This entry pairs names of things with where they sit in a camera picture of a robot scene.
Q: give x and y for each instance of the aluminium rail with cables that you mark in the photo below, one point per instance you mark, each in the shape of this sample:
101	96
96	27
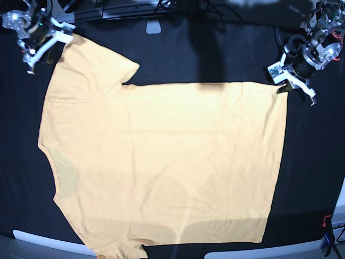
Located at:
82	11

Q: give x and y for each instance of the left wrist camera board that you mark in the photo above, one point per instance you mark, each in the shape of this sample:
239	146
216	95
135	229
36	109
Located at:
276	72

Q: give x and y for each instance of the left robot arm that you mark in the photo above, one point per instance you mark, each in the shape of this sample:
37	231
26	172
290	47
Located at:
324	29

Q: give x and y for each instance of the red black clamp near right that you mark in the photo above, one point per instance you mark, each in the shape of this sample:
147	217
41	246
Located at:
327	225

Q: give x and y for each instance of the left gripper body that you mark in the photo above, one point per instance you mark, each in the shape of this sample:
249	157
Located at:
303	60

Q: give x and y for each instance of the blue clamp near right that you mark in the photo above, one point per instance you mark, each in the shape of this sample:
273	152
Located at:
326	244

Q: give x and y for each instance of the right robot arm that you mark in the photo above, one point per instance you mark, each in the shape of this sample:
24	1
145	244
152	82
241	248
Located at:
12	10

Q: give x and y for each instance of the yellow t-shirt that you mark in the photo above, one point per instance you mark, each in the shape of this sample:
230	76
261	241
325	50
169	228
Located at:
158	164

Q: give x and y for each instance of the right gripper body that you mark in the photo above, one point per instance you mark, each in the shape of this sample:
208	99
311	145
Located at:
34	33

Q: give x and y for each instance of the grey camera mount base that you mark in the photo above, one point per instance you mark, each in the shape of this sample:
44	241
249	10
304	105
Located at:
153	27

